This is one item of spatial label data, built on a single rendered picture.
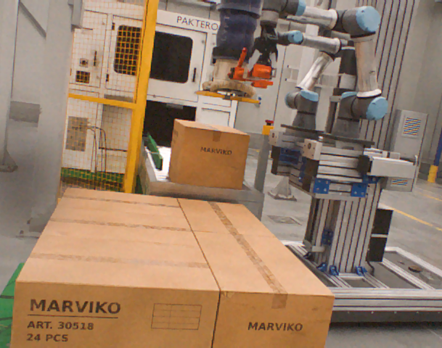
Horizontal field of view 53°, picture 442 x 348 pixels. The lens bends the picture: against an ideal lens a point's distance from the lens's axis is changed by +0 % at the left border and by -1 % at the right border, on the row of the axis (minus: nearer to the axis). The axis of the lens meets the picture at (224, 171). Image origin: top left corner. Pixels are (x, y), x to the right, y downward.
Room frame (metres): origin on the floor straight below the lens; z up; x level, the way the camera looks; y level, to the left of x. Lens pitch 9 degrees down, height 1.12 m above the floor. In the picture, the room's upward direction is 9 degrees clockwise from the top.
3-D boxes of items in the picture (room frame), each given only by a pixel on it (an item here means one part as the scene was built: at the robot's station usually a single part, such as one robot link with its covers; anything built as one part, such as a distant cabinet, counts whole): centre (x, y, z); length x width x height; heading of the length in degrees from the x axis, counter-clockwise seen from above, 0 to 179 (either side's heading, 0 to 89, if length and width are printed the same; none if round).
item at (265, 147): (3.28, -0.27, 0.50); 0.07 x 0.07 x 1.00; 14
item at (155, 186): (2.60, 0.07, 0.58); 0.70 x 0.03 x 0.06; 104
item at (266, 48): (1.93, -0.09, 1.41); 0.09 x 0.08 x 0.12; 12
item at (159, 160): (4.01, 0.70, 0.60); 1.60 x 0.10 x 0.09; 14
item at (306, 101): (2.83, -0.45, 1.20); 0.13 x 0.12 x 0.14; 25
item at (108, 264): (1.87, 0.20, 0.34); 1.20 x 1.00 x 0.40; 14
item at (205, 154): (2.92, 0.14, 0.75); 0.60 x 0.40 x 0.40; 14
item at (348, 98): (2.34, -0.61, 1.20); 0.13 x 0.12 x 0.14; 28
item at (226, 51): (2.49, 0.05, 1.38); 0.23 x 0.23 x 0.04
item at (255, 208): (2.60, 0.07, 0.48); 0.70 x 0.03 x 0.15; 104
